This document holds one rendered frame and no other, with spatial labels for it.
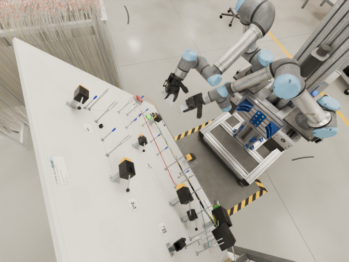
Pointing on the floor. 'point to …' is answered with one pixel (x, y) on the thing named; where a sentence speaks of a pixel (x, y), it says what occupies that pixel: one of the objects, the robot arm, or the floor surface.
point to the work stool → (230, 15)
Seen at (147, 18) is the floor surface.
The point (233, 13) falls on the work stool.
